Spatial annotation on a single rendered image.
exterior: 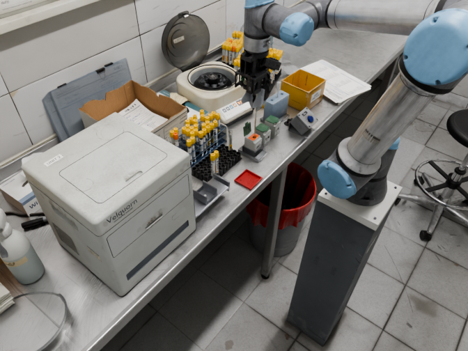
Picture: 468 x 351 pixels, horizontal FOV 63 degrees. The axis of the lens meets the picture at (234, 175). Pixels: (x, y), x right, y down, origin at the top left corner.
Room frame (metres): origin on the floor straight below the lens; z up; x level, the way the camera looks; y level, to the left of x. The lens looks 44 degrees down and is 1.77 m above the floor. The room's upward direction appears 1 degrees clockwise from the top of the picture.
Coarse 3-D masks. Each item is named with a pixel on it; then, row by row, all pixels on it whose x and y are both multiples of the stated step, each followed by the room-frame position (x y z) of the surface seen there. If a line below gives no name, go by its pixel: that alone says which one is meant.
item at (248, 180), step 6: (240, 174) 0.92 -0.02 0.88; (246, 174) 0.93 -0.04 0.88; (252, 174) 0.93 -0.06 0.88; (234, 180) 0.89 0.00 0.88; (240, 180) 0.89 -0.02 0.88; (246, 180) 0.90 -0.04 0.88; (252, 180) 0.90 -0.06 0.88; (258, 180) 0.89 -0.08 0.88; (246, 186) 0.86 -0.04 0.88; (252, 186) 0.86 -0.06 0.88
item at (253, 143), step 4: (252, 132) 1.06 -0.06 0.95; (248, 136) 1.03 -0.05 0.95; (252, 136) 1.03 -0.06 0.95; (256, 136) 1.03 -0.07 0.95; (244, 140) 1.03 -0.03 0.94; (248, 140) 1.02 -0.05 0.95; (252, 140) 1.02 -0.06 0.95; (256, 140) 1.02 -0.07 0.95; (260, 140) 1.03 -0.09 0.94; (244, 144) 1.03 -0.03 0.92; (248, 144) 1.02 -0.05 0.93; (252, 144) 1.01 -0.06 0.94; (256, 144) 1.01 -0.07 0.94; (260, 144) 1.03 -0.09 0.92; (252, 148) 1.01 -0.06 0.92; (256, 148) 1.01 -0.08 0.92
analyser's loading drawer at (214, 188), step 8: (216, 176) 0.86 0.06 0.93; (208, 184) 0.81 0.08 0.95; (216, 184) 0.84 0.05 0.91; (224, 184) 0.84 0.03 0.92; (200, 192) 0.80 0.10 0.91; (208, 192) 0.80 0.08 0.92; (216, 192) 0.79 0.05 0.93; (200, 200) 0.77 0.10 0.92; (208, 200) 0.76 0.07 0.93; (200, 208) 0.74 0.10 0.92
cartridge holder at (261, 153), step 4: (240, 148) 1.04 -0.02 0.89; (244, 148) 1.03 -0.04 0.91; (248, 148) 1.02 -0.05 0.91; (260, 148) 1.03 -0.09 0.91; (240, 152) 1.03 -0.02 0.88; (244, 152) 1.02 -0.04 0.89; (248, 152) 1.02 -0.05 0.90; (252, 152) 1.01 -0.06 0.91; (256, 152) 1.01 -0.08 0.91; (260, 152) 1.03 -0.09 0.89; (264, 152) 1.03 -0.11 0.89; (248, 156) 1.01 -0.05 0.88; (252, 156) 1.00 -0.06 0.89; (256, 156) 1.00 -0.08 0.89; (260, 156) 1.01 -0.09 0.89; (264, 156) 1.02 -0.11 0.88; (256, 160) 0.99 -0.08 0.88
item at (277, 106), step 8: (272, 96) 1.25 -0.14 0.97; (280, 96) 1.26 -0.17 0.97; (288, 96) 1.27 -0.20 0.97; (272, 104) 1.20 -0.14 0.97; (280, 104) 1.23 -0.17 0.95; (264, 112) 1.22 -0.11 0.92; (272, 112) 1.20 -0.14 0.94; (280, 112) 1.24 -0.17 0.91; (264, 120) 1.22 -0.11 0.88; (280, 120) 1.22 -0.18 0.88
